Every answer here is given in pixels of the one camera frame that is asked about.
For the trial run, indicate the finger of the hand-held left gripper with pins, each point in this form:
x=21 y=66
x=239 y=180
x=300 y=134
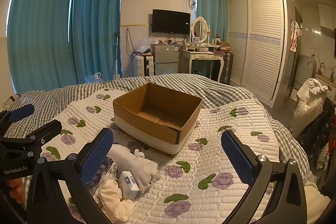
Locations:
x=46 y=129
x=22 y=111

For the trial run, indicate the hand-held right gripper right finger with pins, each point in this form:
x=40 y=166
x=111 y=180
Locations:
x=237 y=158

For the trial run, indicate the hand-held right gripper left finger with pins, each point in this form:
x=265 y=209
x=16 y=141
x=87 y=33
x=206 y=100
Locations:
x=96 y=159

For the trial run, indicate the printed plastic packet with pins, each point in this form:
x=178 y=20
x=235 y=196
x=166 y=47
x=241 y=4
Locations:
x=106 y=170

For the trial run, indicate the cream ruffled cloth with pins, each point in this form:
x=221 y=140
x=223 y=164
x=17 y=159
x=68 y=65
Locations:
x=110 y=196

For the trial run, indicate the white blue tissue packet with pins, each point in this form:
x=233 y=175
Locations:
x=128 y=182

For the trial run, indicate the white plush toy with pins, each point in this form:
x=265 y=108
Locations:
x=136 y=169

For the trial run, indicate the brown cardboard box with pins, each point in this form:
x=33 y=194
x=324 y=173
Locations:
x=147 y=132

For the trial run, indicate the person's left hand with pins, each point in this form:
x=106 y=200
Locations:
x=17 y=191

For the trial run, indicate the floral quilted blanket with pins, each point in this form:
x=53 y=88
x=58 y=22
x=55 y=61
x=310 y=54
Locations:
x=210 y=187

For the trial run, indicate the clear water jug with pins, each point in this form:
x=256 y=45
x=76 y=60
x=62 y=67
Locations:
x=95 y=78

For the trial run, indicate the wide teal curtain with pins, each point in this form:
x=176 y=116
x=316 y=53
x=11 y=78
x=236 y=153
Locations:
x=39 y=29

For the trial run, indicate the dark floral garment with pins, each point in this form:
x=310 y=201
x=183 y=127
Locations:
x=319 y=134

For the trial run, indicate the cream fleece cloth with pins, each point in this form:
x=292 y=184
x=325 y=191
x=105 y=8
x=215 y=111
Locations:
x=315 y=203

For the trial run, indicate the dark suitcase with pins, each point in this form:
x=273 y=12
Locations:
x=227 y=67

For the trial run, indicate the white clothes pile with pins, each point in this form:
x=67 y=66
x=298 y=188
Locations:
x=309 y=100

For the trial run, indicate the white mop pole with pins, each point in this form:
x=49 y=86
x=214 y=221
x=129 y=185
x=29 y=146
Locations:
x=116 y=56

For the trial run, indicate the white suitcase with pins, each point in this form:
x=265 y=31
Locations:
x=143 y=65

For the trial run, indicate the white dressing table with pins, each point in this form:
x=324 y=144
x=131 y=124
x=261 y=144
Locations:
x=202 y=56

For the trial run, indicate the white louvered wardrobe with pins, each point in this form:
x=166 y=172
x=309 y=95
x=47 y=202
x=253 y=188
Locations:
x=260 y=43

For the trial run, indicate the grey mini fridge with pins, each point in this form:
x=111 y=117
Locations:
x=166 y=58

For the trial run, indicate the clear plastic bag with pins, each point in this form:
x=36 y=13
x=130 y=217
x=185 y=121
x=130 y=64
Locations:
x=145 y=43

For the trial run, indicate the pink hanging cloth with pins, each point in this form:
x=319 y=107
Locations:
x=294 y=39

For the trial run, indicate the oval white vanity mirror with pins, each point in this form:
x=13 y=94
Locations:
x=199 y=29

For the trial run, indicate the narrow teal curtain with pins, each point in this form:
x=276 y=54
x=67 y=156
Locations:
x=211 y=8

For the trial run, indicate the black wall television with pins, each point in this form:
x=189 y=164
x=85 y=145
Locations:
x=170 y=21

